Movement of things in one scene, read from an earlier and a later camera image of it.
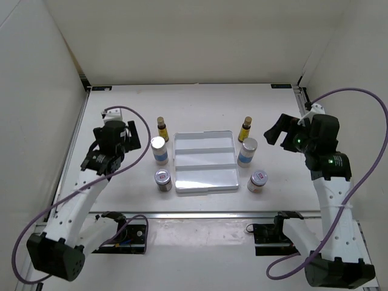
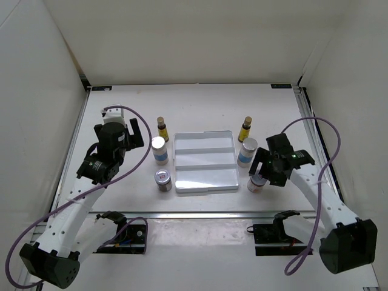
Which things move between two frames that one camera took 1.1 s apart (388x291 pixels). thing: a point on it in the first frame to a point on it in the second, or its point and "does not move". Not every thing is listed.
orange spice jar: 257,181 does not move
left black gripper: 133,142 does not move
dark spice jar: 162,177 does not move
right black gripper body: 302,142 to 269,170
